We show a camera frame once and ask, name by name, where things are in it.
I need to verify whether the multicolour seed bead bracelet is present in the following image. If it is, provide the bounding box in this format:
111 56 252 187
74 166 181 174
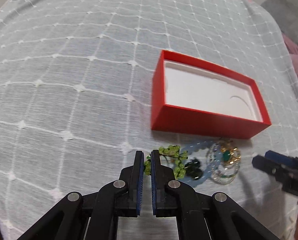
210 163 240 186

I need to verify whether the black bead charm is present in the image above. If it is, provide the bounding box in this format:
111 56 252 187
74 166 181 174
184 158 204 180

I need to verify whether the gold ring with green stone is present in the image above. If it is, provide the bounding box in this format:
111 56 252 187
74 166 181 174
220 139 242 167

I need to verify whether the clear pearl bead bracelet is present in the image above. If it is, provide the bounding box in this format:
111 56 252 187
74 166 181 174
205 142 241 184

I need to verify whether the blue bead bracelet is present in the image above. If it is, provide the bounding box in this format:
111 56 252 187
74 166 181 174
181 140 223 188

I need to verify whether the green bead bracelet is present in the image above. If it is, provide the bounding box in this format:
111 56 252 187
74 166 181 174
143 145 189 180

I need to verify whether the red jewelry box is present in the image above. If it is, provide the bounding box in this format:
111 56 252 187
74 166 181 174
151 50 271 139

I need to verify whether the grey checked bedspread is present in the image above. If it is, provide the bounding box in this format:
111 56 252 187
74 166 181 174
0 0 298 239

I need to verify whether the grey pillow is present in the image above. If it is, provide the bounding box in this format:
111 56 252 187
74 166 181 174
261 0 298 45

